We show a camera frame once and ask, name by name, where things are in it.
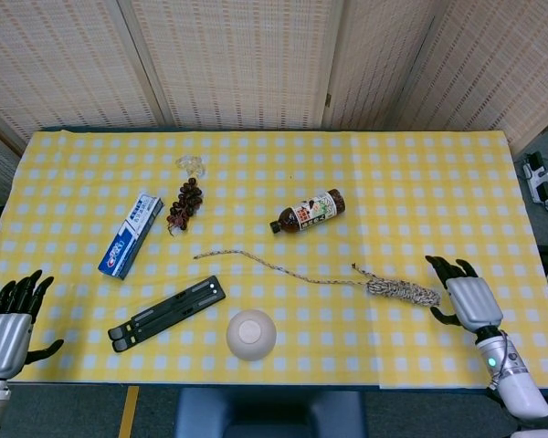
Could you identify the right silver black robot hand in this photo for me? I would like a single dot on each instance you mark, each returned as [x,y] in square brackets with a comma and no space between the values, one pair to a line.
[475,301]

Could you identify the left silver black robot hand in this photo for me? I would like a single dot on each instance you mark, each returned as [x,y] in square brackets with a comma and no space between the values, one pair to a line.
[7,337]

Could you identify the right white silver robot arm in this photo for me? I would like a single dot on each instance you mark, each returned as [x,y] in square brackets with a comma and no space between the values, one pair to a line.
[523,394]

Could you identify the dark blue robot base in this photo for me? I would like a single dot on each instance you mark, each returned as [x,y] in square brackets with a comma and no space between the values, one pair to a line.
[269,415]

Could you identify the yellow checkered tablecloth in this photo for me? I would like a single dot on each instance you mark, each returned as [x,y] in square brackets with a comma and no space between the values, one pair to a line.
[393,205]

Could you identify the white power strip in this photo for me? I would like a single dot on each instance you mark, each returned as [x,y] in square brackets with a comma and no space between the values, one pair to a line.
[538,180]

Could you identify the blue white toothpaste box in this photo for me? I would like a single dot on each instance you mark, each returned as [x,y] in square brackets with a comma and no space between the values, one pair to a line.
[130,237]

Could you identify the brown tea bottle with label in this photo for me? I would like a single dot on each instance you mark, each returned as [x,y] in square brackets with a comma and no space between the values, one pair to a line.
[312,212]

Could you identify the upturned beige bowl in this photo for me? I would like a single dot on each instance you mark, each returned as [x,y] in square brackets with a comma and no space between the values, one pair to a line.
[251,335]

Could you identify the dark red grape bunch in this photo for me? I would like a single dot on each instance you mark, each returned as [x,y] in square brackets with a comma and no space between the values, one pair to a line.
[187,201]

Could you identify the small metal screen hinge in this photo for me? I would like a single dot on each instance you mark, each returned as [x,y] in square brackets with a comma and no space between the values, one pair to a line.
[327,99]

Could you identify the clear plastic grape bunch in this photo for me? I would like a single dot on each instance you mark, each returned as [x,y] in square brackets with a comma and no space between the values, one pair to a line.
[191,165]

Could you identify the black metal rail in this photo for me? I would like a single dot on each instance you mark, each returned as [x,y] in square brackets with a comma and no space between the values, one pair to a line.
[164,315]

